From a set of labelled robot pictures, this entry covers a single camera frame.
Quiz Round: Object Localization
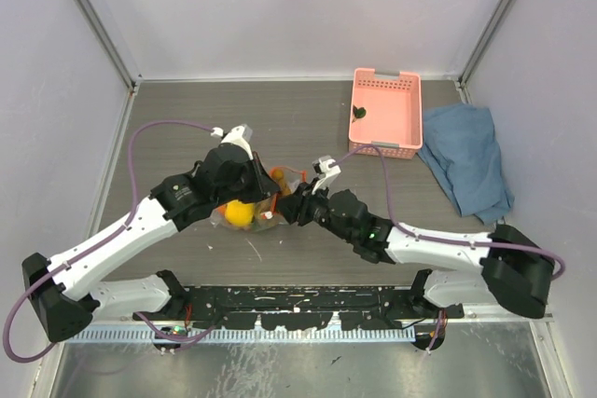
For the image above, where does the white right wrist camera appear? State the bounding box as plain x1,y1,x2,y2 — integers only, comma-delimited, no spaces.
312,156,341,194

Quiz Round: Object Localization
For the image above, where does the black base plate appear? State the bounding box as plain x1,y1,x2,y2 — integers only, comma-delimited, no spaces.
146,286,438,331

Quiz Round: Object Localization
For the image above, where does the clear zip bag orange zipper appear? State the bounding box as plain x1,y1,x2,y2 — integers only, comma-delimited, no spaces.
210,166,307,233

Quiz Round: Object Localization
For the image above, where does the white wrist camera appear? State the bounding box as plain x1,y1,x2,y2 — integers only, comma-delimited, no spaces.
211,124,254,159
312,156,341,194

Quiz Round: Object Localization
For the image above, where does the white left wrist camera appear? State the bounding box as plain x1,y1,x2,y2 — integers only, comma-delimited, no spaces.
211,124,254,159

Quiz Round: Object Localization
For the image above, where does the aluminium front rail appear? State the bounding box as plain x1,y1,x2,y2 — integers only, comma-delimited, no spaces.
44,283,554,324

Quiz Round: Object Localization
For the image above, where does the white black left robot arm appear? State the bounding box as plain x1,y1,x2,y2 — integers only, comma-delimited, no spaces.
21,144,280,343

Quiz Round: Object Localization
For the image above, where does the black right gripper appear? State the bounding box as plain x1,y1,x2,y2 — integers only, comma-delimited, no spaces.
272,177,355,244

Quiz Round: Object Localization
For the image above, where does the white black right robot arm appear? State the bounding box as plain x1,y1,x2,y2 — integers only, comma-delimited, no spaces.
275,183,558,319

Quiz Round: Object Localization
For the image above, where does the small green leaf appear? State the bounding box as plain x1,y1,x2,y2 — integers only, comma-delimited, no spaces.
352,106,367,119

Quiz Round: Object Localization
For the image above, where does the blue cloth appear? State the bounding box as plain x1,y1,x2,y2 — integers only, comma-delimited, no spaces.
419,103,514,226

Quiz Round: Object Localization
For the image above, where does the white slotted cable duct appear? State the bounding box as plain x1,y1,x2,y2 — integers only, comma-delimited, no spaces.
67,324,415,344

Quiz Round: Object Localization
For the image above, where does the yellow lemon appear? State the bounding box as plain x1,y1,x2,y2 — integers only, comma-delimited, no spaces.
224,200,255,228

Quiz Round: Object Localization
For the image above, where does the pink plastic basket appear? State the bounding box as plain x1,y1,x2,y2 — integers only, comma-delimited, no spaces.
348,68,423,159

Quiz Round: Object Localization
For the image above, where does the brown longan bunch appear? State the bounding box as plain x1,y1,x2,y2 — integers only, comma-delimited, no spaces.
271,168,291,196

